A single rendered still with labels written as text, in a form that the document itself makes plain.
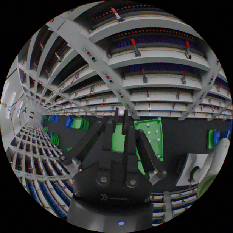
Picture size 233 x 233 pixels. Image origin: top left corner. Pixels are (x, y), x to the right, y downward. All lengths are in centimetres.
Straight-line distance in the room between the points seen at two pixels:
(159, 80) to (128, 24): 37
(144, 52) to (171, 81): 24
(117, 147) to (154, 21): 97
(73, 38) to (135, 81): 45
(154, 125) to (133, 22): 64
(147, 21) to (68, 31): 32
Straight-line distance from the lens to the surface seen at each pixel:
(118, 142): 82
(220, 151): 45
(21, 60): 113
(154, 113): 99
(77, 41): 42
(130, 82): 52
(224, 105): 129
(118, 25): 34
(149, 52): 40
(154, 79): 51
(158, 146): 60
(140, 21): 34
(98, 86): 64
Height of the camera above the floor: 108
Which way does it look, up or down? 57 degrees down
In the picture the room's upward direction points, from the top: 52 degrees counter-clockwise
